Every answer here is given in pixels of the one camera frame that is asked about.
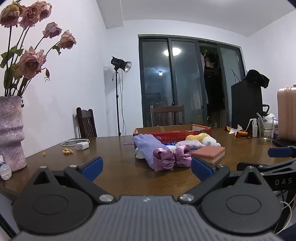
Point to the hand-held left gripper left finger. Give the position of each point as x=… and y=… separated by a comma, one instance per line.
x=92, y=167

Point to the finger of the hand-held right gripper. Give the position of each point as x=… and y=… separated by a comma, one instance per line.
x=254, y=166
x=281, y=152

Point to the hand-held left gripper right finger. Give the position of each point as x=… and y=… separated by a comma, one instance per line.
x=201, y=168

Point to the pink and white sponge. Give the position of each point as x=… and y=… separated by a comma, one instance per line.
x=208, y=154

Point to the purple fluffy headband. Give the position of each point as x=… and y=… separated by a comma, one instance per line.
x=189, y=144

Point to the yellow and white plush toy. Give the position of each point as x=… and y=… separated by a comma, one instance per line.
x=205, y=138

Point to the red cardboard box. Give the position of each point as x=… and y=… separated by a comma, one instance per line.
x=175, y=135

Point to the white and blue round puff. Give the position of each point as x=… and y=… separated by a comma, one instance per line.
x=139, y=154

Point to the purple towel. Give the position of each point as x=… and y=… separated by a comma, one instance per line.
x=146, y=146

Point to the black phone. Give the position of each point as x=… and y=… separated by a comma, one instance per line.
x=281, y=142

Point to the white charger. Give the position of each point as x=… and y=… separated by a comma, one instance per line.
x=81, y=146

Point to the clear glass cup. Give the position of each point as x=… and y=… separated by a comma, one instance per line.
x=265, y=132

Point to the white tissue pack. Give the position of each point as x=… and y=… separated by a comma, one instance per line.
x=275, y=126

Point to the yellow crumbs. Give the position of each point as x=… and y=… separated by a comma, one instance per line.
x=68, y=151

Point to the orange wrapper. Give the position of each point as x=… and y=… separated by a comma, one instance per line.
x=241, y=134

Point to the white spray bottle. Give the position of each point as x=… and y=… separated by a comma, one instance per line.
x=254, y=128

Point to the dark wooden slatted chair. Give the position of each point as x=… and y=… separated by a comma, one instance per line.
x=86, y=125
x=167, y=115

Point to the black upright board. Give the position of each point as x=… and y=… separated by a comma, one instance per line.
x=246, y=106

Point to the sliding glass door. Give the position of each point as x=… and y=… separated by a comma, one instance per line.
x=185, y=83

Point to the pink speckled ribbed vase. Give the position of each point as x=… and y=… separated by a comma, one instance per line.
x=11, y=134

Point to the white tube with blue label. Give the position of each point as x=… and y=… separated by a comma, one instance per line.
x=4, y=170

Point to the hanging clothes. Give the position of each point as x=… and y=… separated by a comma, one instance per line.
x=209, y=62

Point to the studio light on stand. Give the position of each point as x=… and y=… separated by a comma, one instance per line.
x=120, y=64

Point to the dried pink rose bouquet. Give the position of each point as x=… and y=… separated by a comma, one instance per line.
x=30, y=62

